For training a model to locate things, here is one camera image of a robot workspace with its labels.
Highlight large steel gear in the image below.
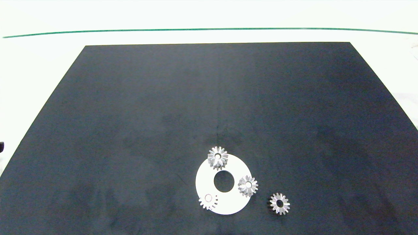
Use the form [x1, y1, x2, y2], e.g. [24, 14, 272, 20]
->
[208, 146, 229, 170]

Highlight small steel gear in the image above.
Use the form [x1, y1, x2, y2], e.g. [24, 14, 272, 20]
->
[270, 193, 290, 215]

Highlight pale flat steel gear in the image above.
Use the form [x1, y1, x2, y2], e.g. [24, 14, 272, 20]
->
[199, 193, 218, 210]

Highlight dark rectangular mat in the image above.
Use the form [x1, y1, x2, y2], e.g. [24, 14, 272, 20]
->
[0, 42, 418, 235]

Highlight round white plate with pins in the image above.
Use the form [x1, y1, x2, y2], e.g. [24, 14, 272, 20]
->
[195, 153, 252, 215]

